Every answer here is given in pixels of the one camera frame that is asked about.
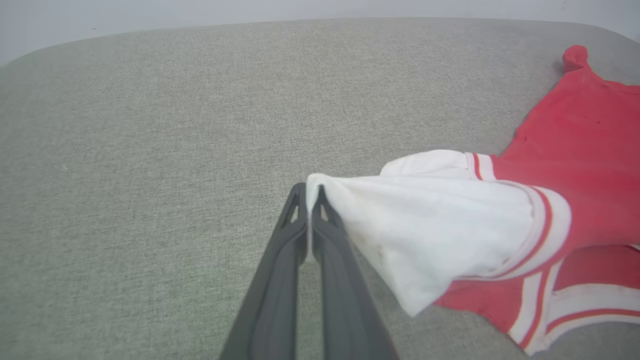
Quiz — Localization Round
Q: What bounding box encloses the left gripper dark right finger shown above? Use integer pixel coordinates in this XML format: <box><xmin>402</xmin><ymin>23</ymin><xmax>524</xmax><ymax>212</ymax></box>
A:
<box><xmin>310</xmin><ymin>184</ymin><xmax>401</xmax><ymax>360</ymax></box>

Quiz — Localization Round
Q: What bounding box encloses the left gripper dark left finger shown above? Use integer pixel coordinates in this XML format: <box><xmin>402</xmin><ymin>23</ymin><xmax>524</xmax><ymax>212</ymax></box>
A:
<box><xmin>219</xmin><ymin>182</ymin><xmax>308</xmax><ymax>360</ymax></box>

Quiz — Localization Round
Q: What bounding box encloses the red white basketball jersey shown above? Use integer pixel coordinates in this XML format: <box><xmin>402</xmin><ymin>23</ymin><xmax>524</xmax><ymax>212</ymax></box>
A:
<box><xmin>306</xmin><ymin>45</ymin><xmax>640</xmax><ymax>357</ymax></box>

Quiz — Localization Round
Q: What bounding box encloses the grey fabric sofa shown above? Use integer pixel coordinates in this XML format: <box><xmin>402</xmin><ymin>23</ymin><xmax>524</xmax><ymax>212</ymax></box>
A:
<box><xmin>0</xmin><ymin>17</ymin><xmax>640</xmax><ymax>360</ymax></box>

